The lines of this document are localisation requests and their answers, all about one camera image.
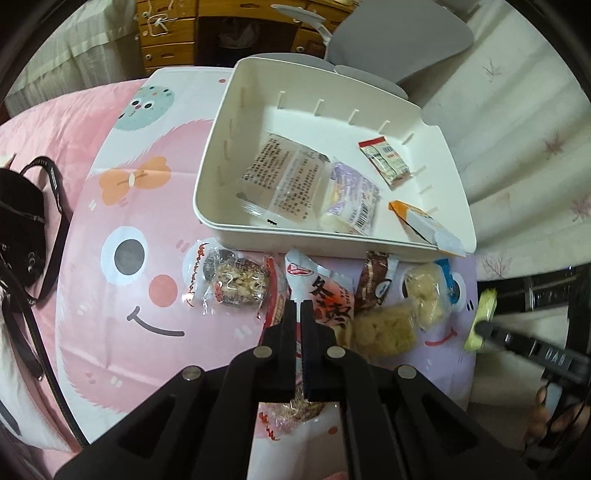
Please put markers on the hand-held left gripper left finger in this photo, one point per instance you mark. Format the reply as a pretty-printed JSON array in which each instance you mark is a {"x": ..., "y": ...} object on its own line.
[{"x": 281, "y": 341}]

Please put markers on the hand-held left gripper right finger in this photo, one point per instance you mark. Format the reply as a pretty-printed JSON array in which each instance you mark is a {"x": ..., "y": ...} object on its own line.
[{"x": 318, "y": 341}]

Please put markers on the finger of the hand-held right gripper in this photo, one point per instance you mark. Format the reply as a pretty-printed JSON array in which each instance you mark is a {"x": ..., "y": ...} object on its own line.
[{"x": 505, "y": 340}]

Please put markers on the green snack packet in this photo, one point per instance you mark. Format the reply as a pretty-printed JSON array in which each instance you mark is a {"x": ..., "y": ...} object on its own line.
[{"x": 482, "y": 307}]

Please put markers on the white red bread packet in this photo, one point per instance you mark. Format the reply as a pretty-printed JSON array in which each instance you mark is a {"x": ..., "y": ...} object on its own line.
[{"x": 323, "y": 290}]

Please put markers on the yellow rice cake packet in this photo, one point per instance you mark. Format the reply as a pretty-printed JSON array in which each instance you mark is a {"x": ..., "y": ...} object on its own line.
[{"x": 383, "y": 327}]

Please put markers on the round nut cake packet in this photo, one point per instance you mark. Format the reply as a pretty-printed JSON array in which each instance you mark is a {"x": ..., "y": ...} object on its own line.
[
  {"x": 235, "y": 281},
  {"x": 288, "y": 413}
]

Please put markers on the clear puffed snack packet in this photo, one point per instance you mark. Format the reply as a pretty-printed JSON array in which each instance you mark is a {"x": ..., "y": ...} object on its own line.
[{"x": 427, "y": 290}]

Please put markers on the white orange oat bar packet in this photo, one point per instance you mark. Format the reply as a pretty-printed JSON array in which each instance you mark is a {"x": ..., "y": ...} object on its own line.
[{"x": 425, "y": 224}]

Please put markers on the purple white snack packet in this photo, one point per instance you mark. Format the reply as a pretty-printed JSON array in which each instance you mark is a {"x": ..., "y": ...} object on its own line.
[{"x": 348, "y": 198}]

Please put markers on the clear double biscuit packet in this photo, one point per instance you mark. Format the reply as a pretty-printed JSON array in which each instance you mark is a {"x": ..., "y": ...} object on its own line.
[{"x": 286, "y": 177}]

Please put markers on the red white cookies packet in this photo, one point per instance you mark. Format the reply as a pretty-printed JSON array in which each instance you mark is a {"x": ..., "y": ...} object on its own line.
[{"x": 383, "y": 159}]

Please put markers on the white plastic storage box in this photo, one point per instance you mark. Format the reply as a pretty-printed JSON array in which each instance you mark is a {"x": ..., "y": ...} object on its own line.
[{"x": 323, "y": 124}]

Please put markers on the person's right hand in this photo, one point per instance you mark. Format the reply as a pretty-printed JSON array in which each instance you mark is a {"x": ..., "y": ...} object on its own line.
[{"x": 538, "y": 417}]

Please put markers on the brown chocolate snack packet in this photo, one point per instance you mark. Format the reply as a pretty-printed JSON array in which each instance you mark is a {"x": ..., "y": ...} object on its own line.
[{"x": 371, "y": 281}]

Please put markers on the cartoon printed mat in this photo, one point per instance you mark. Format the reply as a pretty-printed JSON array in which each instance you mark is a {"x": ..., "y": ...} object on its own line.
[{"x": 138, "y": 332}]

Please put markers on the white floral curtain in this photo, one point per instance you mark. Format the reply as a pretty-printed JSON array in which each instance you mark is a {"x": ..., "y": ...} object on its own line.
[{"x": 521, "y": 115}]

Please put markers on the pink quilt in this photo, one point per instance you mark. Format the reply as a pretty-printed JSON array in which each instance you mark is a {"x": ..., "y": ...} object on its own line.
[{"x": 69, "y": 120}]

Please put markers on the grey office chair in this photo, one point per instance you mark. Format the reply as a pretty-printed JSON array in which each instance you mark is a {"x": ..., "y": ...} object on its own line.
[{"x": 401, "y": 41}]

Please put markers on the wooden desk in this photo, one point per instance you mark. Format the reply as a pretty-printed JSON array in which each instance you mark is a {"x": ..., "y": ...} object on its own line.
[{"x": 171, "y": 46}]

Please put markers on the white lace cover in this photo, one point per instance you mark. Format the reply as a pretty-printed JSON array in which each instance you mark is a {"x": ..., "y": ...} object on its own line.
[{"x": 69, "y": 55}]

